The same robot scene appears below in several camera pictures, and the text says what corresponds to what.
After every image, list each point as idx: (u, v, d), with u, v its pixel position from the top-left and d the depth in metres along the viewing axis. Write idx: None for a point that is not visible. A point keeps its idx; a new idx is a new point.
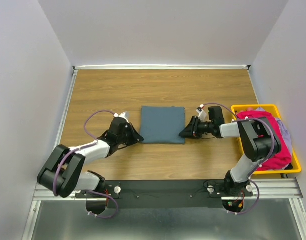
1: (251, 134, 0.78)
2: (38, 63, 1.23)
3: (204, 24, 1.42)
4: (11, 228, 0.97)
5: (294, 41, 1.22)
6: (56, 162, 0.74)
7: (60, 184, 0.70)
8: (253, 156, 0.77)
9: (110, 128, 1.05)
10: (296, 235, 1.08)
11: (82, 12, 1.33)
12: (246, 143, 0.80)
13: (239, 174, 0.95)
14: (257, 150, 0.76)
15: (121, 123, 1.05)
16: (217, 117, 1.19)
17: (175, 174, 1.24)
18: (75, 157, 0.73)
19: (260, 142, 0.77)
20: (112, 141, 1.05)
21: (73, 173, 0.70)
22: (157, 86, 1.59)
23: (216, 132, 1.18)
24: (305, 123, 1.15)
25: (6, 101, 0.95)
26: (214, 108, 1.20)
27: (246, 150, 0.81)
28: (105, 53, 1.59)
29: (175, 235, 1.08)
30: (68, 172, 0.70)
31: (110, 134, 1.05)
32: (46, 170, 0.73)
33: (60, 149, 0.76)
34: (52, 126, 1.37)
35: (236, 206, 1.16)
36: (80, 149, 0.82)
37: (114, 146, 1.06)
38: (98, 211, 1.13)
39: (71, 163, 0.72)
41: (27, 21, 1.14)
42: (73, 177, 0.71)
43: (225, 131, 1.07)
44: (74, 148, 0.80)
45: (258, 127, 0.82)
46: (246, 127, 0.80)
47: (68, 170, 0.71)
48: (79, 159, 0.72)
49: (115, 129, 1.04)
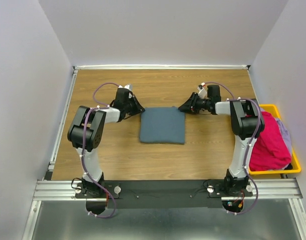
1: (239, 113, 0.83)
2: (38, 62, 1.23)
3: (204, 24, 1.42)
4: (12, 228, 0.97)
5: (294, 42, 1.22)
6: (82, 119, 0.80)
7: (89, 136, 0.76)
8: (240, 132, 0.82)
9: (117, 98, 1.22)
10: (297, 235, 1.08)
11: (82, 11, 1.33)
12: (235, 121, 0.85)
13: (236, 165, 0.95)
14: (243, 127, 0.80)
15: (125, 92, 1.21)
16: (215, 95, 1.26)
17: (175, 174, 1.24)
18: (98, 112, 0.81)
19: (247, 120, 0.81)
20: (120, 108, 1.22)
21: (99, 123, 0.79)
22: (157, 86, 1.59)
23: (212, 109, 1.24)
24: (304, 123, 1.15)
25: (6, 101, 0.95)
26: (213, 86, 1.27)
27: (235, 128, 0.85)
28: (106, 53, 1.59)
29: (175, 235, 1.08)
30: (94, 125, 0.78)
31: (117, 103, 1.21)
32: (74, 127, 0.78)
33: (82, 109, 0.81)
34: (52, 126, 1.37)
35: (236, 206, 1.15)
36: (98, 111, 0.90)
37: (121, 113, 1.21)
38: (98, 211, 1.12)
39: (96, 118, 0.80)
41: (27, 20, 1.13)
42: (100, 128, 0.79)
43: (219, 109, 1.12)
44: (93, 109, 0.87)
45: (248, 107, 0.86)
46: (236, 106, 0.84)
47: (95, 121, 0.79)
48: (103, 113, 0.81)
49: (121, 98, 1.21)
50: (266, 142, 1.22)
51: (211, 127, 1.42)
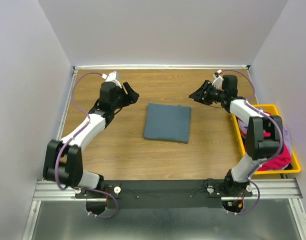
1: (258, 135, 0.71)
2: (38, 62, 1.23)
3: (203, 24, 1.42)
4: (12, 228, 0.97)
5: (294, 42, 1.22)
6: (54, 159, 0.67)
7: (68, 177, 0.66)
8: (254, 154, 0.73)
9: (101, 96, 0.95)
10: (297, 235, 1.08)
11: (82, 12, 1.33)
12: (250, 142, 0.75)
13: (241, 174, 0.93)
14: (258, 150, 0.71)
15: (111, 89, 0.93)
16: (231, 89, 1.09)
17: (175, 174, 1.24)
18: (70, 150, 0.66)
19: (263, 143, 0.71)
20: (107, 109, 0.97)
21: (74, 165, 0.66)
22: (157, 86, 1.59)
23: (227, 104, 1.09)
24: (304, 123, 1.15)
25: (6, 100, 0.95)
26: (229, 78, 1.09)
27: (248, 147, 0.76)
28: (105, 53, 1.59)
29: (175, 235, 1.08)
30: (70, 165, 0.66)
31: (102, 102, 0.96)
32: (48, 169, 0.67)
33: (53, 146, 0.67)
34: (52, 126, 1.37)
35: (236, 206, 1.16)
36: (74, 138, 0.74)
37: (110, 115, 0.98)
38: (98, 211, 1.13)
39: (69, 156, 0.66)
41: (27, 20, 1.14)
42: (76, 167, 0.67)
43: (234, 110, 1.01)
44: (67, 139, 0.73)
45: (269, 124, 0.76)
46: (256, 127, 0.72)
47: (68, 163, 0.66)
48: (77, 151, 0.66)
49: (106, 97, 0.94)
50: None
51: (211, 127, 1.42)
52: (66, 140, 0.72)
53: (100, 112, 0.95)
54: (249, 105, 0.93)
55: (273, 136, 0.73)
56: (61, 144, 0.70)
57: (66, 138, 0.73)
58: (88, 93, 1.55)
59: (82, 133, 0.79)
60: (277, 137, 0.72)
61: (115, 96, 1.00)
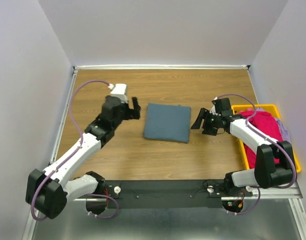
1: (270, 166, 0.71)
2: (38, 62, 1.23)
3: (203, 24, 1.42)
4: (11, 228, 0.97)
5: (294, 41, 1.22)
6: (34, 189, 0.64)
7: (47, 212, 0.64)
8: (267, 185, 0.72)
9: (102, 112, 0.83)
10: (297, 235, 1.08)
11: (82, 11, 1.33)
12: (261, 173, 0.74)
13: (242, 180, 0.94)
14: (272, 182, 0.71)
15: (116, 106, 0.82)
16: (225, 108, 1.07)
17: (175, 174, 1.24)
18: (49, 186, 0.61)
19: (276, 174, 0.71)
20: (106, 127, 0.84)
21: (51, 201, 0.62)
22: (157, 86, 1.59)
23: (226, 124, 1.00)
24: (304, 123, 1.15)
25: (6, 100, 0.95)
26: (221, 99, 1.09)
27: (259, 175, 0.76)
28: (105, 53, 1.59)
29: (175, 235, 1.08)
30: (48, 202, 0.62)
31: (102, 119, 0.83)
32: (29, 198, 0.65)
33: (33, 178, 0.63)
34: (52, 126, 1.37)
35: (236, 206, 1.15)
36: (56, 171, 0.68)
37: (109, 135, 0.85)
38: (98, 211, 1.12)
39: (48, 194, 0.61)
41: (26, 20, 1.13)
42: (54, 203, 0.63)
43: (236, 132, 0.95)
44: (49, 171, 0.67)
45: (278, 150, 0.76)
46: (266, 159, 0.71)
47: (46, 197, 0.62)
48: (55, 190, 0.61)
49: (108, 114, 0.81)
50: None
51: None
52: (48, 173, 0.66)
53: (97, 130, 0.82)
54: (253, 128, 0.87)
55: (283, 164, 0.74)
56: (44, 176, 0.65)
57: (48, 170, 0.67)
58: (88, 93, 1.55)
59: (68, 163, 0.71)
60: (289, 166, 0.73)
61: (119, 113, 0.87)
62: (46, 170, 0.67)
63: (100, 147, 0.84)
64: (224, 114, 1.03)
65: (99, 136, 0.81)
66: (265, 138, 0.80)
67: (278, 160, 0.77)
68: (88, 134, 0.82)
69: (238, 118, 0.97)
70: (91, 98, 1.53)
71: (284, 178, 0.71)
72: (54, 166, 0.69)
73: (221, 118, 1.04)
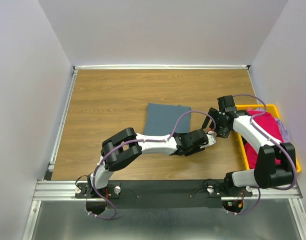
1: (270, 168, 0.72)
2: (38, 62, 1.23)
3: (204, 24, 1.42)
4: (12, 228, 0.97)
5: (294, 41, 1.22)
6: (120, 140, 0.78)
7: (112, 160, 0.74)
8: (266, 184, 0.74)
9: (191, 134, 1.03)
10: (297, 235, 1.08)
11: (82, 11, 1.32)
12: (262, 172, 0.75)
13: (242, 181, 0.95)
14: (271, 182, 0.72)
15: (203, 138, 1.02)
16: (229, 105, 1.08)
17: (175, 174, 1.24)
18: (133, 148, 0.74)
19: (276, 175, 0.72)
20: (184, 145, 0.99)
21: (124, 158, 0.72)
22: (157, 86, 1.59)
23: (229, 119, 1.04)
24: (305, 123, 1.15)
25: (6, 100, 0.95)
26: (225, 97, 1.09)
27: (258, 174, 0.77)
28: (105, 53, 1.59)
29: (175, 235, 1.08)
30: (122, 156, 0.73)
31: (186, 138, 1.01)
32: (110, 142, 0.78)
33: (128, 132, 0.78)
34: (52, 126, 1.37)
35: (236, 206, 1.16)
36: (144, 141, 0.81)
37: (181, 150, 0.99)
38: (98, 211, 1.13)
39: (129, 151, 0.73)
41: (27, 21, 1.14)
42: (124, 162, 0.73)
43: (238, 128, 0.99)
44: (139, 138, 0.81)
45: (280, 152, 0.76)
46: (268, 160, 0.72)
47: (124, 152, 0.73)
48: (135, 152, 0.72)
49: (194, 137, 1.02)
50: None
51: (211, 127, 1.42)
52: (138, 139, 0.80)
53: (178, 141, 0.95)
54: (256, 127, 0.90)
55: (285, 166, 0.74)
56: (134, 136, 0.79)
57: (139, 137, 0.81)
58: (87, 93, 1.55)
59: (152, 143, 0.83)
60: (290, 169, 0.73)
61: (198, 144, 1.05)
62: (138, 135, 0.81)
63: (169, 153, 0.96)
64: (228, 111, 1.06)
65: (178, 146, 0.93)
66: (269, 137, 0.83)
67: (280, 162, 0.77)
68: (171, 138, 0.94)
69: (242, 114, 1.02)
70: (91, 98, 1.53)
71: (283, 180, 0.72)
72: (145, 137, 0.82)
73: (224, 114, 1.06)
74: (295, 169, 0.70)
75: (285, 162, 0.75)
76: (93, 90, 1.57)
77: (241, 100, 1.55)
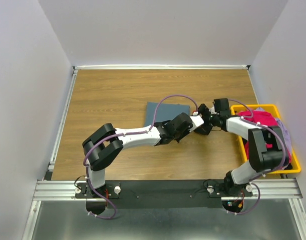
1: (260, 147, 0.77)
2: (38, 62, 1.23)
3: (204, 24, 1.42)
4: (12, 228, 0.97)
5: (294, 41, 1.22)
6: (99, 137, 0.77)
7: (94, 158, 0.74)
8: (259, 166, 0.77)
9: (174, 120, 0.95)
10: (297, 235, 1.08)
11: (81, 11, 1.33)
12: (254, 154, 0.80)
13: (243, 177, 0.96)
14: (264, 162, 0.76)
15: (186, 122, 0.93)
16: (224, 109, 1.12)
17: (175, 174, 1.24)
18: (114, 143, 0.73)
19: (267, 154, 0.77)
20: (168, 133, 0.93)
21: (106, 155, 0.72)
22: (157, 86, 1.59)
23: (222, 124, 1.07)
24: (305, 123, 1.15)
25: (6, 100, 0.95)
26: (220, 100, 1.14)
27: (253, 160, 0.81)
28: (105, 53, 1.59)
29: (175, 235, 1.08)
30: (103, 152, 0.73)
31: (169, 125, 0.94)
32: (90, 141, 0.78)
33: (105, 128, 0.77)
34: (52, 126, 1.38)
35: (236, 206, 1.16)
36: (125, 135, 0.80)
37: (166, 139, 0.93)
38: (98, 211, 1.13)
39: (109, 147, 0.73)
41: (26, 20, 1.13)
42: (106, 158, 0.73)
43: (232, 128, 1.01)
44: (119, 132, 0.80)
45: (269, 135, 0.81)
46: (257, 139, 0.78)
47: (105, 149, 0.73)
48: (116, 147, 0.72)
49: (177, 123, 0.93)
50: None
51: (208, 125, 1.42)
52: (118, 133, 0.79)
53: (161, 130, 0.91)
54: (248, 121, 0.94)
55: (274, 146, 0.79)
56: (113, 132, 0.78)
57: (119, 130, 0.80)
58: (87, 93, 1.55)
59: (134, 135, 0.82)
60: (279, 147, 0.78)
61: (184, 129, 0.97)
62: (117, 129, 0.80)
63: (153, 144, 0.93)
64: (222, 115, 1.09)
65: (161, 135, 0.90)
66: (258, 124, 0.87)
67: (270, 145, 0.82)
68: (154, 127, 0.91)
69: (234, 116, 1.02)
70: (92, 98, 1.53)
71: (274, 158, 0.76)
72: (124, 130, 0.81)
73: (218, 117, 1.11)
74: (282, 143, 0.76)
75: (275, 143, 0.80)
76: (93, 90, 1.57)
77: (241, 100, 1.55)
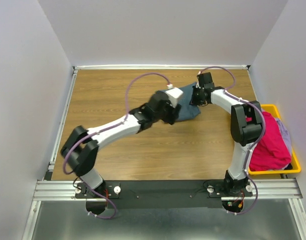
1: (241, 121, 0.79)
2: (38, 62, 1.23)
3: (204, 24, 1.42)
4: (12, 228, 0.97)
5: (294, 41, 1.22)
6: (73, 142, 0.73)
7: (74, 163, 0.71)
8: (240, 139, 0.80)
9: (149, 102, 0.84)
10: (297, 235, 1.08)
11: (81, 11, 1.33)
12: (235, 128, 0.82)
13: (236, 167, 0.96)
14: (244, 135, 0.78)
15: (162, 100, 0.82)
16: (208, 82, 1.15)
17: (175, 174, 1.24)
18: (89, 144, 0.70)
19: (247, 128, 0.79)
20: (148, 117, 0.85)
21: (85, 157, 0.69)
22: (157, 86, 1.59)
23: (207, 96, 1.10)
24: (304, 122, 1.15)
25: (6, 100, 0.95)
26: (204, 74, 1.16)
27: (234, 135, 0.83)
28: (105, 54, 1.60)
29: (175, 235, 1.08)
30: (81, 155, 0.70)
31: (147, 108, 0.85)
32: (66, 149, 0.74)
33: (77, 132, 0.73)
34: (51, 126, 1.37)
35: (236, 206, 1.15)
36: (98, 133, 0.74)
37: (148, 124, 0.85)
38: (98, 211, 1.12)
39: (85, 149, 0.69)
41: (26, 20, 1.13)
42: (86, 161, 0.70)
43: (215, 100, 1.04)
44: (92, 132, 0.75)
45: (250, 110, 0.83)
46: (238, 114, 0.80)
47: (82, 152, 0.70)
48: (92, 147, 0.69)
49: (153, 105, 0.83)
50: (266, 143, 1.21)
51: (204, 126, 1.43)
52: (91, 133, 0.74)
53: (139, 117, 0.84)
54: (229, 95, 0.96)
55: (254, 120, 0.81)
56: (86, 133, 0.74)
57: (92, 130, 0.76)
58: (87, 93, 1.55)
59: (109, 131, 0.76)
60: (258, 120, 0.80)
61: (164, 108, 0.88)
62: (90, 129, 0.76)
63: (136, 131, 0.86)
64: (206, 87, 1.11)
65: (140, 121, 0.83)
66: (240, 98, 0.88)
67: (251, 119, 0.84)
68: (131, 115, 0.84)
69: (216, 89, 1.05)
70: (91, 98, 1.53)
71: (254, 132, 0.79)
72: (96, 129, 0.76)
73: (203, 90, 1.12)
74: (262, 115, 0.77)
75: (255, 117, 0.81)
76: (93, 90, 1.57)
77: None
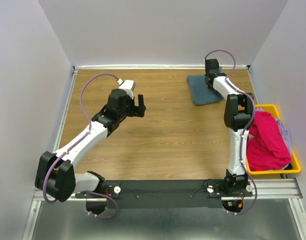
1: (234, 110, 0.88)
2: (38, 62, 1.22)
3: (204, 24, 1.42)
4: (12, 228, 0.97)
5: (294, 41, 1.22)
6: (45, 171, 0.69)
7: (55, 189, 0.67)
8: (230, 124, 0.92)
9: (109, 103, 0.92)
10: (297, 235, 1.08)
11: (81, 11, 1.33)
12: (228, 114, 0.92)
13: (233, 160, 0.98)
14: (234, 122, 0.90)
15: (121, 97, 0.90)
16: (213, 67, 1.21)
17: (175, 174, 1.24)
18: (62, 166, 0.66)
19: (238, 116, 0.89)
20: (112, 117, 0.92)
21: (63, 181, 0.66)
22: (157, 86, 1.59)
23: (210, 80, 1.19)
24: (304, 122, 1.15)
25: (6, 100, 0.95)
26: (210, 60, 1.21)
27: (227, 119, 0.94)
28: (105, 54, 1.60)
29: (175, 235, 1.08)
30: (58, 180, 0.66)
31: (109, 109, 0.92)
32: (40, 180, 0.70)
33: (45, 160, 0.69)
34: (52, 126, 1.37)
35: (236, 206, 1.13)
36: (68, 152, 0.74)
37: (113, 123, 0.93)
38: (98, 211, 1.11)
39: (59, 174, 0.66)
41: (25, 20, 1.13)
42: (65, 183, 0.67)
43: (215, 86, 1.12)
44: (60, 153, 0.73)
45: (244, 100, 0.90)
46: (232, 103, 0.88)
47: (58, 176, 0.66)
48: (66, 169, 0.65)
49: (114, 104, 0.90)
50: (266, 142, 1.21)
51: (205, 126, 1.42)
52: (60, 154, 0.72)
53: (103, 120, 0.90)
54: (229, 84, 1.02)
55: (245, 109, 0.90)
56: (55, 157, 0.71)
57: (59, 151, 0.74)
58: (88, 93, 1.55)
59: (78, 146, 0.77)
60: (249, 110, 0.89)
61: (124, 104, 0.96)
62: (57, 151, 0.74)
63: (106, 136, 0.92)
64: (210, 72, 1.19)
65: (106, 124, 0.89)
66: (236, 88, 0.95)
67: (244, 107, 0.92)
68: (95, 121, 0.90)
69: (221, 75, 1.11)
70: (91, 98, 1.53)
71: (243, 120, 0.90)
72: (65, 148, 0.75)
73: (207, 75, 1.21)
74: (253, 107, 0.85)
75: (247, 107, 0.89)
76: (93, 90, 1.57)
77: None
